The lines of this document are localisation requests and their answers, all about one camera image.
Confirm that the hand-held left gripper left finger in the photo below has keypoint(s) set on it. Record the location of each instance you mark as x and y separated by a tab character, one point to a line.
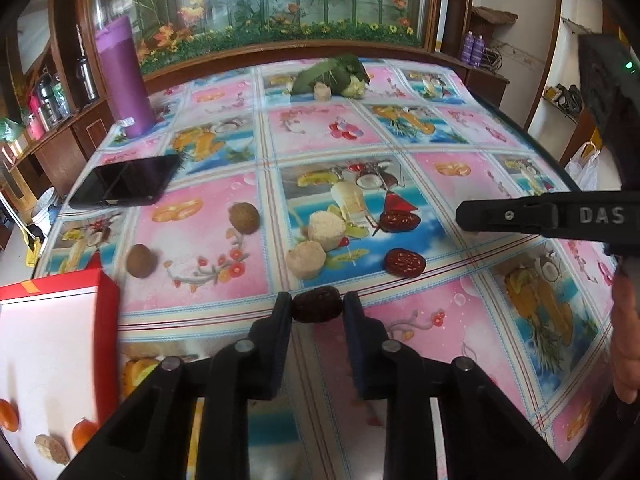
285	320

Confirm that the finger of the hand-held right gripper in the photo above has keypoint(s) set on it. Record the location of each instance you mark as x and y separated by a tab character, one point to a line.
500	214

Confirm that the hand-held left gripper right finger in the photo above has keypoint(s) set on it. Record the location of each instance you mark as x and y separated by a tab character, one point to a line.
351	340

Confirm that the dried red date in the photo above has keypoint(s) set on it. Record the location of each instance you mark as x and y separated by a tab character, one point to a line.
398	221
317	306
405	262

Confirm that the beige rice cake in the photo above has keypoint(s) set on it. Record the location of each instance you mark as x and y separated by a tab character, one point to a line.
306	259
50	449
326	227

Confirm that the brown round fruit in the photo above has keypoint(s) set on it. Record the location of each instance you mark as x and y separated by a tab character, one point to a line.
244	217
141	260

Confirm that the red box with white inside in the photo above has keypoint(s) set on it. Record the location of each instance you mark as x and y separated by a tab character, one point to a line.
45	350

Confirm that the person's right hand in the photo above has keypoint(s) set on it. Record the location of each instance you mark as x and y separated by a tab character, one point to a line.
627	340

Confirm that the white plastic bag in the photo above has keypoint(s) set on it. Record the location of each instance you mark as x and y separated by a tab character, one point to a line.
582	165

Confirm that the fruit printed tablecloth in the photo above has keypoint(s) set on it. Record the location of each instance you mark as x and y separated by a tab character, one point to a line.
200	230

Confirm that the pale green vegetable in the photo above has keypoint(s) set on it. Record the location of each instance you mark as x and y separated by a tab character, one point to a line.
354	88

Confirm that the black smartphone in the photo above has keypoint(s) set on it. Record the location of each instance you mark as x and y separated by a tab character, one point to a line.
125	180

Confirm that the small beige food piece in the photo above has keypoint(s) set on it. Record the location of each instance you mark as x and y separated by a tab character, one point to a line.
322	91

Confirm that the green leaf bundle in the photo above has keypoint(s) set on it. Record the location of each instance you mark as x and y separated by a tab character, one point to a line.
327	75

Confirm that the orange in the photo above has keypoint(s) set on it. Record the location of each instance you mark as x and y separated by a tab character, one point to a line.
82	434
9	415

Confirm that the white bucket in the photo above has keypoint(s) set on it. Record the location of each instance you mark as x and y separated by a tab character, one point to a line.
42	210

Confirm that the wooden sideboard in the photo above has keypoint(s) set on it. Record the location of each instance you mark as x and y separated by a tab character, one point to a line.
75	140

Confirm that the purple thermos bottle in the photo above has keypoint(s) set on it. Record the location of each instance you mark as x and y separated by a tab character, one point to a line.
125	75

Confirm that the steel thermos flask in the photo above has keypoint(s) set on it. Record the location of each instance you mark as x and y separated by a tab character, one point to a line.
86	77

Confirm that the clear plastic bottle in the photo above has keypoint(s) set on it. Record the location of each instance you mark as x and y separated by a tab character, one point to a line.
62	99

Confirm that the pink bottle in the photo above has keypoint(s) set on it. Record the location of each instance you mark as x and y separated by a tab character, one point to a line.
35	119

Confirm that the black thermos flask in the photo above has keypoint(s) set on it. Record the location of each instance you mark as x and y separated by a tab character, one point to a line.
47	102

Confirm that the green bag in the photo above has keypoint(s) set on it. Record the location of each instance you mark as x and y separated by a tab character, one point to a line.
10	132

